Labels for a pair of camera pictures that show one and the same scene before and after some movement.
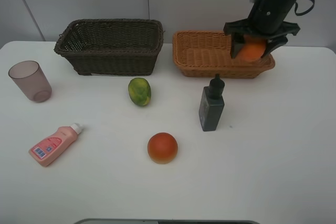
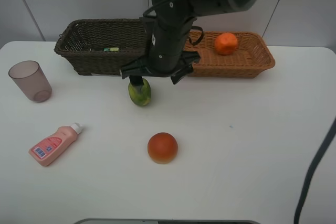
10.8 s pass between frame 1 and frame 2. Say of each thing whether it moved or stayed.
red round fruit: stayed
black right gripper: moved
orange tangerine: moved
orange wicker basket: stayed
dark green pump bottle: moved
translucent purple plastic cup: stayed
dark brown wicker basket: stayed
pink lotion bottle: stayed
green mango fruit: stayed
